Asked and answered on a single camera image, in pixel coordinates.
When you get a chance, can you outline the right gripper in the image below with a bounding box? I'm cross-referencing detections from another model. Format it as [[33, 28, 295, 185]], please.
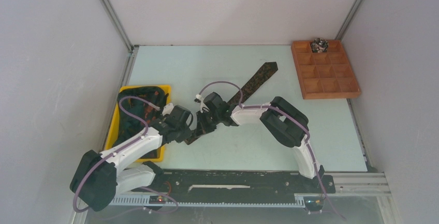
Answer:
[[195, 109, 222, 137]]

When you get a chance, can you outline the dark key-patterned tie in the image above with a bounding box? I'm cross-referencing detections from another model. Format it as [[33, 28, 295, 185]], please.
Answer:
[[184, 62, 278, 145]]

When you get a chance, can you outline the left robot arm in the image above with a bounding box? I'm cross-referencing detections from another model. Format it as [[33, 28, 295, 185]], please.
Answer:
[[70, 103, 193, 213]]

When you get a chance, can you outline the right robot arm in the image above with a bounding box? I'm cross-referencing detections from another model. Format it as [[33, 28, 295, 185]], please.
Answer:
[[189, 92, 325, 192]]

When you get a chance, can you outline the dark green ties pile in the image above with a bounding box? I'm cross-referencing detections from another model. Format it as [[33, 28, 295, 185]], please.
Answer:
[[113, 86, 169, 146]]

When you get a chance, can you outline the yellow plastic bin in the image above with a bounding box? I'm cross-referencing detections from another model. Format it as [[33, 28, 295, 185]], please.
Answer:
[[104, 85, 171, 150]]

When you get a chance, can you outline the wooden compartment tray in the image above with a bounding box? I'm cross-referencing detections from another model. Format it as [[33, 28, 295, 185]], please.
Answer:
[[291, 40, 361, 100]]

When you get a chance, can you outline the rolled patterned tie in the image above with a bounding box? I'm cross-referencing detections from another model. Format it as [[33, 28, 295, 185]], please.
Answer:
[[310, 38, 329, 53]]

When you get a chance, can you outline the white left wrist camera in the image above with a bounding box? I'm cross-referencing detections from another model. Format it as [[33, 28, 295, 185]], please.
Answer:
[[162, 102, 174, 116]]

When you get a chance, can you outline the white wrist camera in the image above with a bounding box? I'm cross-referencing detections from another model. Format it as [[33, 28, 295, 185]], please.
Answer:
[[162, 102, 174, 116], [194, 94, 204, 109]]

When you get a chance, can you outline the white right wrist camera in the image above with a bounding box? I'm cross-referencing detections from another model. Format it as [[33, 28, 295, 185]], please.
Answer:
[[194, 94, 204, 109]]

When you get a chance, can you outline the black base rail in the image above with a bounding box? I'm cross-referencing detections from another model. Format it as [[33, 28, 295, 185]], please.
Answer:
[[149, 170, 336, 205]]

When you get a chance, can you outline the aluminium frame rail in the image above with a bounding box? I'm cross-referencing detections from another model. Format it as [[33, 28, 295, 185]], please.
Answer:
[[109, 172, 390, 208]]

